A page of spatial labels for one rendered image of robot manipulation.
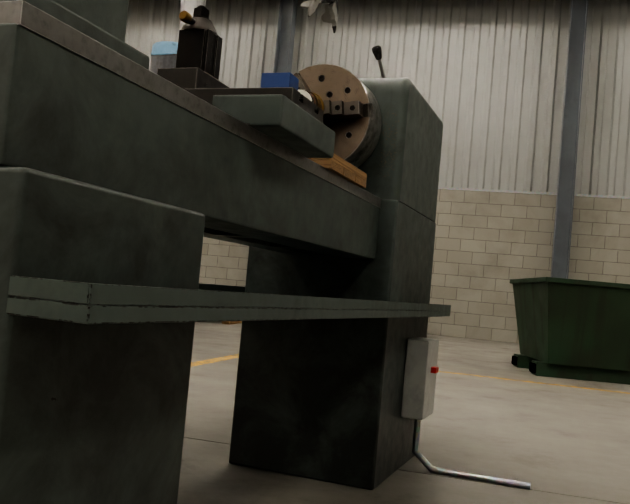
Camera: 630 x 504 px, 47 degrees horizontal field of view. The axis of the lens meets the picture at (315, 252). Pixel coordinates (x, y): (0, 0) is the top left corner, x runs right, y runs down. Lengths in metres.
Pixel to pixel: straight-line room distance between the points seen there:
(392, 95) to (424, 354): 0.84
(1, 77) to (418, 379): 1.83
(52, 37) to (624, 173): 11.79
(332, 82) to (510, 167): 10.23
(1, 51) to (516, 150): 11.67
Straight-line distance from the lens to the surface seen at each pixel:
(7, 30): 0.91
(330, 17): 2.50
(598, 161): 12.42
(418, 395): 2.46
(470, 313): 12.09
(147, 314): 0.86
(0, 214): 0.86
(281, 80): 1.88
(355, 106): 2.10
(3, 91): 0.89
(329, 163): 1.74
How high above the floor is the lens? 0.58
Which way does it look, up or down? 3 degrees up
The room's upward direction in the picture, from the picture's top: 5 degrees clockwise
